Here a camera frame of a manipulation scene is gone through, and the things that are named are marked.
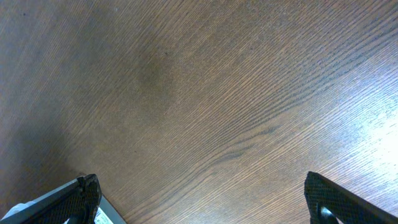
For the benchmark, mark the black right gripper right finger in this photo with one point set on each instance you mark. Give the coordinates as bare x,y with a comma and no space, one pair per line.
329,202

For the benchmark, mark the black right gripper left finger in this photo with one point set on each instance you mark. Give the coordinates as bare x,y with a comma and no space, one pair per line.
77,202

